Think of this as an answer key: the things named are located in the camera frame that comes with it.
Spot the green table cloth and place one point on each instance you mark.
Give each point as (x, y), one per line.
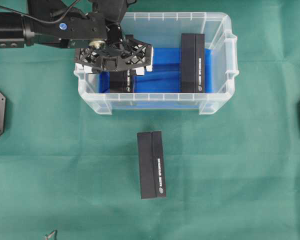
(232, 175)

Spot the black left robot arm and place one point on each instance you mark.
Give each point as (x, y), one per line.
(18, 30)

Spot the black realsense box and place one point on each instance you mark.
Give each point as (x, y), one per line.
(151, 165)
(192, 63)
(122, 81)

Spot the clear plastic storage case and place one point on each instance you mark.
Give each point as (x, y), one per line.
(164, 30)

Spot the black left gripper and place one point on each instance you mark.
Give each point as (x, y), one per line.
(100, 44)

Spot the blue liner sheet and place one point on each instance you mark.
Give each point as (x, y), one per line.
(159, 89)

